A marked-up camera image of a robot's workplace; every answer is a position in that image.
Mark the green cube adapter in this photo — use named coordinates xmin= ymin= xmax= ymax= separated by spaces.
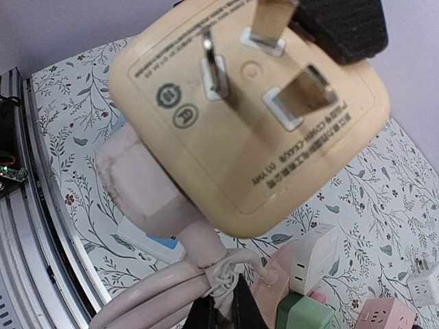
xmin=275 ymin=293 xmax=335 ymax=329

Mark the white flat adapter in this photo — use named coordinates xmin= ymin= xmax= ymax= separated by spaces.
xmin=289 ymin=223 xmax=338 ymax=295

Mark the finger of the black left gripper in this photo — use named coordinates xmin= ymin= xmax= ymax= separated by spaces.
xmin=291 ymin=0 xmax=389 ymax=65

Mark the pink heart adapter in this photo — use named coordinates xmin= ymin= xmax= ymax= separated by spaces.
xmin=307 ymin=291 xmax=327 ymax=304

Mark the pink cube socket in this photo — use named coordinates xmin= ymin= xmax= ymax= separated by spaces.
xmin=355 ymin=297 xmax=416 ymax=329

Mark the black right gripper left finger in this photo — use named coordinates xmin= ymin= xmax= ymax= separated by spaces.
xmin=183 ymin=296 xmax=217 ymax=329

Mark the beige cube socket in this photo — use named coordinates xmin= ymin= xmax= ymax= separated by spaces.
xmin=108 ymin=1 xmax=390 ymax=238

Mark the white cube socket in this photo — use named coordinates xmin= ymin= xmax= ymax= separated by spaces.
xmin=407 ymin=260 xmax=438 ymax=307

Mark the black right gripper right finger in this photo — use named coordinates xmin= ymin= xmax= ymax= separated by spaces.
xmin=232 ymin=274 xmax=268 ymax=329

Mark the white colourful power strip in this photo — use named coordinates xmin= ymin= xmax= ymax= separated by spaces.
xmin=117 ymin=217 xmax=185 ymax=264

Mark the floral table mat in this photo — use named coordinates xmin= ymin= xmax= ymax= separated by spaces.
xmin=32 ymin=39 xmax=438 ymax=328

